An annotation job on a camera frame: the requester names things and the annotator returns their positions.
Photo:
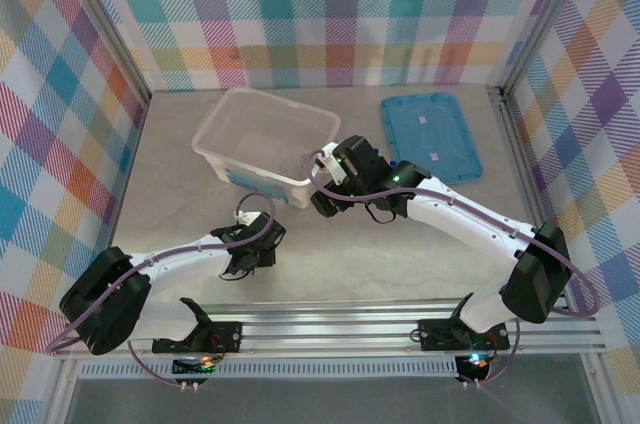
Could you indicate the blue plastic box lid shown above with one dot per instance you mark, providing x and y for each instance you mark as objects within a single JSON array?
[{"x": 430, "y": 134}]

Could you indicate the translucent plastic storage box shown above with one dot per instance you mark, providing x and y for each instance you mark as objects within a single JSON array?
[{"x": 260, "y": 144}]

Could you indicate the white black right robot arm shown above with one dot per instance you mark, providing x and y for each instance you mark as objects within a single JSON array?
[{"x": 465, "y": 214}]

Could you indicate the controller circuit board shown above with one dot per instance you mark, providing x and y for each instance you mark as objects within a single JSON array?
[
  {"x": 195, "y": 366},
  {"x": 475, "y": 366}
]

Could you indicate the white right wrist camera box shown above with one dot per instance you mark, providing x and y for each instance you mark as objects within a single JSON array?
[{"x": 334, "y": 166}]

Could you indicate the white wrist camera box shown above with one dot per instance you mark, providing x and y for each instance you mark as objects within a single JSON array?
[
  {"x": 247, "y": 217},
  {"x": 334, "y": 166}
]

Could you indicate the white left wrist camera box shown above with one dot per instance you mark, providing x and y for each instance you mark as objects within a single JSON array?
[{"x": 247, "y": 217}]

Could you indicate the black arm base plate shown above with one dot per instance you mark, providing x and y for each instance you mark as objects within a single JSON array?
[
  {"x": 227, "y": 339},
  {"x": 435, "y": 334}
]

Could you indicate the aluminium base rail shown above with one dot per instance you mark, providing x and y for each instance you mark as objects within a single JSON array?
[{"x": 325, "y": 329}]

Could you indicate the aluminium frame post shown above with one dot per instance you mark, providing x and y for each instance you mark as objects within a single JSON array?
[
  {"x": 545, "y": 19},
  {"x": 106, "y": 19}
]

